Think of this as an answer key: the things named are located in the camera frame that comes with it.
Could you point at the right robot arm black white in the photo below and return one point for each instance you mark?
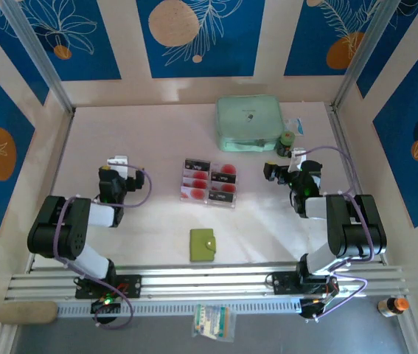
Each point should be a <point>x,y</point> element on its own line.
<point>356,228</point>

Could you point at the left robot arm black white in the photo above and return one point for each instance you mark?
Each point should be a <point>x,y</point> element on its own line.
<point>57,228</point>

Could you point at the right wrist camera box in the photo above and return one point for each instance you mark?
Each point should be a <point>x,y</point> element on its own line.
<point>296,160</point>

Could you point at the aluminium side rail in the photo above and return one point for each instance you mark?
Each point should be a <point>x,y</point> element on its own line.
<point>62,155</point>
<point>345,147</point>

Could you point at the beige foam block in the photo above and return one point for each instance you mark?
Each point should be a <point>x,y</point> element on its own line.
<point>28,312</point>

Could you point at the dark jar green lid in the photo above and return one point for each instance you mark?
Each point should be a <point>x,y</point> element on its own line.
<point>285,141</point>

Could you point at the brown bottle orange cap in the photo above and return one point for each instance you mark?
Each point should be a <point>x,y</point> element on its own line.
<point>393,307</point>

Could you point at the clear bag of packets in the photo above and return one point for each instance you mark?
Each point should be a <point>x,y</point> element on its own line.
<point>214,321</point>

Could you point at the black vip card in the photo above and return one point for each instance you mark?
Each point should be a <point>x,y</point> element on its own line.
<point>223,178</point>
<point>195,166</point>
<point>221,199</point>

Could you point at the mint green zip pouch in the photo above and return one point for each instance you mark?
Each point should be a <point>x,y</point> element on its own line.
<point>247,121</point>

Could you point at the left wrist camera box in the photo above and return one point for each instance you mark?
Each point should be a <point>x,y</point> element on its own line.
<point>118,164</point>

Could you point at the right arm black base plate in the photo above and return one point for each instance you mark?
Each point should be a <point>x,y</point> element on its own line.
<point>284,282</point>

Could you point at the small blue white packet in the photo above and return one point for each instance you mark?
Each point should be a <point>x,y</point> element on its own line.
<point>296,125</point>

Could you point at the white card red circle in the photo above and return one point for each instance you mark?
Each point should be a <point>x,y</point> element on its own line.
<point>201,176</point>
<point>227,188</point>
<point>199,184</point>
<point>227,169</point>
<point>195,194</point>

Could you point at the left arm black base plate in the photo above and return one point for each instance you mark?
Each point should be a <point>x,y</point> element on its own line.
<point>131,285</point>

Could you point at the green card holder wallet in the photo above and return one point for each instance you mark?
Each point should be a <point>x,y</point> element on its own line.
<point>201,247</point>

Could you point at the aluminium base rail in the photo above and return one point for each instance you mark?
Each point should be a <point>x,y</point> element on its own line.
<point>208,280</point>

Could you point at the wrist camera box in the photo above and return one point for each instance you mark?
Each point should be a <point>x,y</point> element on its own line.
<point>118,164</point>
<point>296,160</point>

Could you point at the aluminium frame post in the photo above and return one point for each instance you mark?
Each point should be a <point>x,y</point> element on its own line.
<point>364,55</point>
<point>42,59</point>

